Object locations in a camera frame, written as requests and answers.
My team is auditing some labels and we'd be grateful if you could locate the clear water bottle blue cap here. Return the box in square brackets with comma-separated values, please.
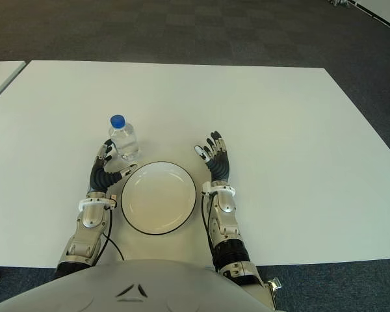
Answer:
[108, 114, 140, 161]

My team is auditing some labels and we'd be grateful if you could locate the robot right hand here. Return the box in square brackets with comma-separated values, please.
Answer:
[193, 131, 231, 183]

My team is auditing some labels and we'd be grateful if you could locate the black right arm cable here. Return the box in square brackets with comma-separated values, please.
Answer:
[201, 191, 217, 265]

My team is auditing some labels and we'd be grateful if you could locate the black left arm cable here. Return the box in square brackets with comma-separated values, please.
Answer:
[99, 203, 125, 261]

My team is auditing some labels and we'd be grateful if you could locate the white plate black rim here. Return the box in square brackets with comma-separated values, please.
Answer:
[120, 161, 198, 235]

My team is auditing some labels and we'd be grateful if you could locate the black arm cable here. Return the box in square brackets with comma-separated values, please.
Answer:
[99, 203, 125, 261]
[201, 191, 217, 265]

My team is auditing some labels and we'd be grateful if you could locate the white background table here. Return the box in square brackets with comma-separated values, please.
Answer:
[356, 0, 390, 30]

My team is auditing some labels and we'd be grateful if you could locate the grey robot torso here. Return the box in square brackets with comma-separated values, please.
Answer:
[0, 259, 277, 312]

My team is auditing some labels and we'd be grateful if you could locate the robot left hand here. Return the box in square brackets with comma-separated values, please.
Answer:
[88, 138, 138, 196]

